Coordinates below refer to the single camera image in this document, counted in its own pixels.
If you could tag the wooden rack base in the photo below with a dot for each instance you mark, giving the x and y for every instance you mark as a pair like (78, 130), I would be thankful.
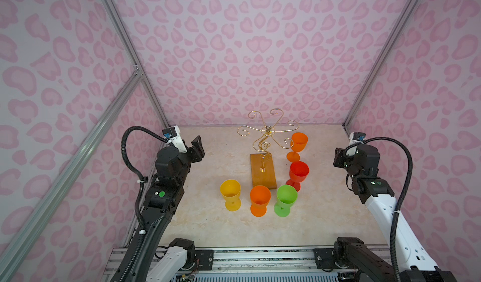
(262, 170)

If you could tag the gold wire glass rack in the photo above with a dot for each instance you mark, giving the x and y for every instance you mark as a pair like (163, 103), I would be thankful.
(267, 131)

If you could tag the red wine glass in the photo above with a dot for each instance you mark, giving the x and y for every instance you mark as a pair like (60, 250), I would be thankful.
(298, 172)

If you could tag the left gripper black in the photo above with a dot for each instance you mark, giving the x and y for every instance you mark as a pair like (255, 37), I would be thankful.
(198, 148)

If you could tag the orange wine glass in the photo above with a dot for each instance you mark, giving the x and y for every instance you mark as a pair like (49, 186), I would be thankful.
(260, 197)
(299, 141)

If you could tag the aluminium frame left post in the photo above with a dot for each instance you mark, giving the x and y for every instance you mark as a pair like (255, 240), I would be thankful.
(114, 15)

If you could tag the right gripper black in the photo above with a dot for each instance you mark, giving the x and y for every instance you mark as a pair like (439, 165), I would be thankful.
(339, 157)

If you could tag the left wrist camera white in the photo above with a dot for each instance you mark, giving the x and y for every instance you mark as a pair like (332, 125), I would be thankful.
(173, 137)

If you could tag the aluminium frame post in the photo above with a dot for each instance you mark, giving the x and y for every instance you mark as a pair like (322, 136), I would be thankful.
(403, 19)
(114, 15)

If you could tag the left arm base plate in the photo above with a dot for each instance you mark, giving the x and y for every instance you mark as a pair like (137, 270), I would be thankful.
(198, 260)

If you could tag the aluminium frame diagonal strut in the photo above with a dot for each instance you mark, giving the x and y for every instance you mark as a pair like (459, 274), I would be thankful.
(27, 236)

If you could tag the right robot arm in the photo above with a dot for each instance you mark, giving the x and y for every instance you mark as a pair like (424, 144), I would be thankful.
(409, 260)

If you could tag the yellow wine glass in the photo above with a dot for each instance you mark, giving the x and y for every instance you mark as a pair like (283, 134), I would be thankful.
(231, 190)

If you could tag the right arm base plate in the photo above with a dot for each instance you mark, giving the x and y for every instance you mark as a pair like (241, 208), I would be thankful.
(323, 258)

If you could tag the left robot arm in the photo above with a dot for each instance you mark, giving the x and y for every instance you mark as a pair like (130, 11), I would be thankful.
(158, 198)

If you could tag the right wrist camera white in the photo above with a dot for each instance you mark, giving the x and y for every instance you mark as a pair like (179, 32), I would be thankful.
(355, 139)

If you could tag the aluminium mounting rail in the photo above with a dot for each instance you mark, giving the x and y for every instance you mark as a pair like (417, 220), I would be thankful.
(243, 264)

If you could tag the green wine glass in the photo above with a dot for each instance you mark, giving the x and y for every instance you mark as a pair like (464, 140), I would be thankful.
(286, 196)

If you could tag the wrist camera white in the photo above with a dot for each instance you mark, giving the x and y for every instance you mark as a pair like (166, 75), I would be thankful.
(173, 137)
(355, 139)

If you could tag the aluminium frame right post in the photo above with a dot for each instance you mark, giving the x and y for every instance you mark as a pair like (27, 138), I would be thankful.
(403, 19)

